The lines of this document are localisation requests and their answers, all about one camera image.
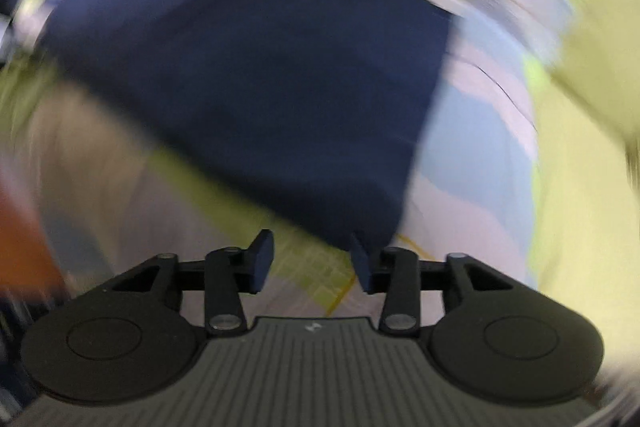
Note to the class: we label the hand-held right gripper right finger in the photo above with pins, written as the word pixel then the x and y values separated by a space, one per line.
pixel 362 263

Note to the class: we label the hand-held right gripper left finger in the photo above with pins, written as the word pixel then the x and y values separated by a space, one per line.
pixel 263 257

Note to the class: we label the navy blue garment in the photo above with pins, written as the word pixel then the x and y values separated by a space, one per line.
pixel 250 82

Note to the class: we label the checkered blue green blanket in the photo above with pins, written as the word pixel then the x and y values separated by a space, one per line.
pixel 475 157

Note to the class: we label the light green bed sheet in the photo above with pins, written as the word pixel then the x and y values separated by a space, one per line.
pixel 580 217

